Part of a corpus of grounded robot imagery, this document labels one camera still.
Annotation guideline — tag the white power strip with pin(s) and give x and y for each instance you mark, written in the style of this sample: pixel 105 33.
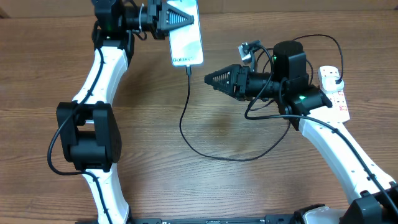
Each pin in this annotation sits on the white power strip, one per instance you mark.
pixel 337 98

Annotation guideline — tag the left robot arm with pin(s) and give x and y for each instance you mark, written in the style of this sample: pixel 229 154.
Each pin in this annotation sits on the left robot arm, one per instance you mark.
pixel 87 128

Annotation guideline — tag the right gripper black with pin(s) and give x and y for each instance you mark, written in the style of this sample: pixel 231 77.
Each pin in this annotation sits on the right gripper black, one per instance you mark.
pixel 236 74

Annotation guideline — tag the white charger plug adapter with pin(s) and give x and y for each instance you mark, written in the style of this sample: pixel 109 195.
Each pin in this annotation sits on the white charger plug adapter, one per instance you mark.
pixel 329 85

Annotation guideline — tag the Samsung Galaxy smartphone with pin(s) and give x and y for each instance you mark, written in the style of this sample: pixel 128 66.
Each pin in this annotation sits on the Samsung Galaxy smartphone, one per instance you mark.
pixel 185 42

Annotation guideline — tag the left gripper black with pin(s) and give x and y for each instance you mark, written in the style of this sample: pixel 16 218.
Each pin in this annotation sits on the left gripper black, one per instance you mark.
pixel 167 13

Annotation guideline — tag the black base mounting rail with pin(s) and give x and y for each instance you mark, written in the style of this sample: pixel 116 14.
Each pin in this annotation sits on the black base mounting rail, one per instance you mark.
pixel 268 219

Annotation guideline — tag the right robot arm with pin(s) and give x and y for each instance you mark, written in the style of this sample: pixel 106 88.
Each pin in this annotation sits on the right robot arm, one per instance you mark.
pixel 313 111

